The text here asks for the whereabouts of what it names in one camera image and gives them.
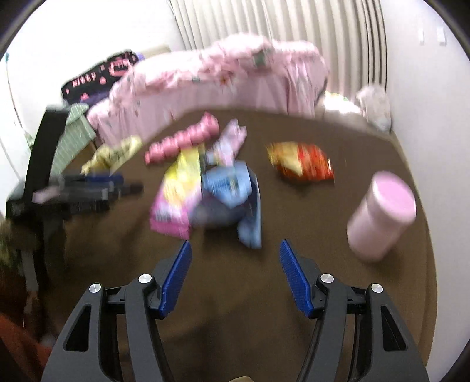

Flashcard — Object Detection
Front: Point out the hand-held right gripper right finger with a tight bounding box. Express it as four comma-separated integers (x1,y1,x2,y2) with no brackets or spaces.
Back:
280,239,430,382

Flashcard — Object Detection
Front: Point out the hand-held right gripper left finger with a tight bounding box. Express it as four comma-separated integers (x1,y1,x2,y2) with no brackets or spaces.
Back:
40,240,192,382

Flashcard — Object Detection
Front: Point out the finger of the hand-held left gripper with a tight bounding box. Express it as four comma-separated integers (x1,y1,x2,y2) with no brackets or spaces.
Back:
33,182,145,214
55,173,125,185

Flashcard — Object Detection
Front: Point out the yellow plastic bag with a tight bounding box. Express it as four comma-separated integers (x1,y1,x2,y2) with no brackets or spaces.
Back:
81,135,142,175

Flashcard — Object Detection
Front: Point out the blue wrapper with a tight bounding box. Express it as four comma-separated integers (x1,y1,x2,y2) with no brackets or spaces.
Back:
193,162,263,249

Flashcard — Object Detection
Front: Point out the green grid cloth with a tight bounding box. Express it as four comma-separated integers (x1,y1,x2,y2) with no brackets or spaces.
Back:
49,103,97,177

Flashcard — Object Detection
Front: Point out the yellow and pink snack packet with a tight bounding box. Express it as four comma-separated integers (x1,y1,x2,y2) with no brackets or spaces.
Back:
150,147,207,240

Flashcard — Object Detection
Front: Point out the pink caterpillar toy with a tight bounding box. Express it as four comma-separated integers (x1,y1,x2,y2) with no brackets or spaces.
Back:
145,112,220,166

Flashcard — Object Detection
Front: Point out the red and gold snack packet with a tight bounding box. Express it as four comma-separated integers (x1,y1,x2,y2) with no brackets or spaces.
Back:
266,141,335,183

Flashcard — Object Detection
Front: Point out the lavender snack packet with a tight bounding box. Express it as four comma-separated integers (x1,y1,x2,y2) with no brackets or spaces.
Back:
206,119,247,167

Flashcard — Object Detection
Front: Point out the beige headboard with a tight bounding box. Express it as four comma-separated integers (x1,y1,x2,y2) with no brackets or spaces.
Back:
141,45,171,60

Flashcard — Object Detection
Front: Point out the pink floral duvet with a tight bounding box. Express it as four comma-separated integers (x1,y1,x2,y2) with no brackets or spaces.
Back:
108,34,329,108

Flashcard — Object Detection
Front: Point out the red cloth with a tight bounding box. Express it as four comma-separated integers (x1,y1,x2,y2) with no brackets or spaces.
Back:
0,314,52,382

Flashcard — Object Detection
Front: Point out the bed with pink sheet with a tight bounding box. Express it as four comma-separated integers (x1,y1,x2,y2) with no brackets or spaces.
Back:
86,71,330,148

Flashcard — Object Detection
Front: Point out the white plastic bag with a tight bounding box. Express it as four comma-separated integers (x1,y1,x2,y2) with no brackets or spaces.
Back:
356,84,392,133

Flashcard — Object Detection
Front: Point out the striped white curtain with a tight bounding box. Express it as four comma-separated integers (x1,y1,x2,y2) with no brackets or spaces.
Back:
169,0,388,97

